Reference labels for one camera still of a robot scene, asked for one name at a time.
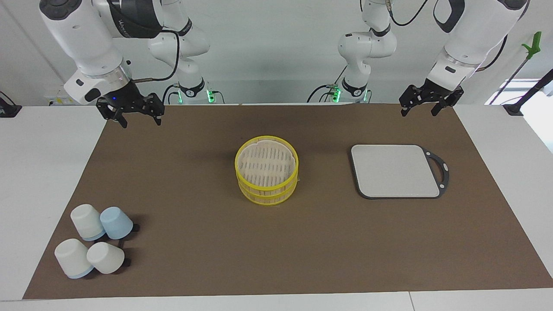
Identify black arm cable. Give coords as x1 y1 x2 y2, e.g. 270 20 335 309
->
130 29 181 83
386 0 509 72

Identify light blue plastic cup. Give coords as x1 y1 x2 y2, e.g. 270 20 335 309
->
100 207 133 240

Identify brown table mat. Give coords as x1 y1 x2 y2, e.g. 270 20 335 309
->
22 104 553 300

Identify black base power cable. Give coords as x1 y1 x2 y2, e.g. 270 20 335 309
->
162 84 180 105

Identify yellow rimmed bamboo steamer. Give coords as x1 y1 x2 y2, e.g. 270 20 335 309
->
235 136 299 206

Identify grey cutting board black rim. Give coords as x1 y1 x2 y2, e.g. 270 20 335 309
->
349 144 450 200

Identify white wall socket box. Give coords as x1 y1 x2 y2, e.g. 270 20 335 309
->
44 88 79 106

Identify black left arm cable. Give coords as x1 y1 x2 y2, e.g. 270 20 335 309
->
386 0 509 72

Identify black clamp mount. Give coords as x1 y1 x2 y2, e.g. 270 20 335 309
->
0 92 22 118

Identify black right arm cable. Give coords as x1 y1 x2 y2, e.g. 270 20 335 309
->
130 29 181 83

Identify cream plastic cup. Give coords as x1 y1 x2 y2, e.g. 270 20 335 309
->
70 204 106 241
54 238 94 279
86 242 125 275

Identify green tipped pole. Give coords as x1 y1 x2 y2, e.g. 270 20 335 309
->
489 31 542 105

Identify black velcro cable strap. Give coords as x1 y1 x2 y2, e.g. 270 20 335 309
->
107 0 165 39

